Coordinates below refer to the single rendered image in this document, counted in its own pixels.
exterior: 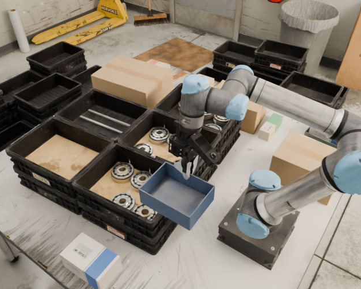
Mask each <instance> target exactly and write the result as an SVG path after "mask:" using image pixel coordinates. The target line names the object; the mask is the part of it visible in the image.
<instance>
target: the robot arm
mask: <svg viewBox="0 0 361 289"><path fill-rule="evenodd" d="M181 93H182V94H181V101H180V113H179V119H178V120H175V121H174V125H175V126H176V134H175V135H173V136H172V138H170V139H169V147H168V152H169V153H172V154H173V155H174V156H176V157H181V159H180V162H175V163H174V167H175V168H176V169H177V170H179V171H180V172H181V173H182V174H183V177H184V179H186V180H187V179H188V178H190V174H193V172H194V170H195V168H196V166H197V164H198V161H199V158H200V157H201V158H202V159H203V160H204V161H205V162H206V164H207V165H208V166H209V167H212V166H213V165H215V164H216V163H217V162H218V161H219V160H220V159H221V157H220V156H219V154H218V153H217V152H216V151H215V150H214V149H213V147H212V146H211V145H210V144H209V142H208V141H207V140H206V139H205V138H204V137H203V136H202V134H201V133H200V131H201V129H202V125H203V119H204V115H205V112H207V113H210V114H213V115H218V116H221V117H224V118H227V119H233V120H238V121H240V120H242V119H243V118H244V117H245V114H246V111H247V108H248V104H249V101H252V102H254V103H256V104H259V105H261V106H263V107H265V108H268V109H270V110H272V111H275V112H277V113H279V114H282V115H284V116H287V117H289V118H291V119H293V120H296V121H298V122H300V123H303V124H306V125H308V126H310V127H312V128H315V129H317V130H319V131H322V132H324V133H325V134H326V137H327V138H329V139H332V140H334V141H335V142H336V143H337V144H338V145H337V150H336V151H335V152H333V153H332V154H330V155H328V156H326V157H324V158H323V159H322V161H321V166H319V167H317V168H315V169H314V170H312V171H310V172H309V173H306V174H305V175H303V176H301V177H300V178H298V179H296V180H294V181H292V182H290V183H289V184H287V185H285V186H283V187H281V180H280V177H279V176H278V175H277V174H276V173H274V172H272V171H270V170H265V169H260V170H255V171H254V172H252V173H251V175H250V177H249V184H248V188H247V190H246V193H245V196H244V199H243V202H242V205H241V208H240V211H239V214H238V215H237V221H236V224H237V227H238V229H239V230H240V231H241V232H242V233H244V234H245V235H247V236H249V237H252V238H255V239H263V238H266V237H267V235H268V234H269V229H270V228H271V227H273V226H275V225H277V224H279V223H280V222H281V221H282V217H284V216H286V215H288V214H290V213H292V212H294V211H297V210H299V209H301V208H303V207H305V206H307V205H309V204H311V203H313V202H316V201H318V200H320V199H322V198H324V197H326V196H328V195H330V194H332V193H335V192H339V193H343V194H346V193H347V194H352V195H354V194H355V193H356V194H358V195H361V117H360V116H358V115H356V114H354V113H352V112H349V111H347V110H345V109H342V108H341V109H339V110H335V109H333V108H331V107H328V106H326V105H323V104H321V103H319V102H316V101H314V100H312V99H309V98H307V97H305V96H302V95H299V94H298V93H295V92H292V91H290V90H288V89H285V88H283V87H280V86H278V85H275V84H273V83H270V82H268V81H266V80H263V79H261V78H259V77H256V76H254V73H253V71H252V70H251V69H250V68H249V67H248V66H246V65H238V66H236V67H234V68H233V70H232V71H231V72H230V73H229V74H228V76H227V79H226V81H225V82H224V84H223V86H222V88H221V89H218V88H214V87H210V86H209V80H208V78H207V77H204V76H202V75H188V76H186V77H185V78H184V80H183V86H182V90H181ZM170 143H171V149H170ZM280 187H281V188H280Z"/></svg>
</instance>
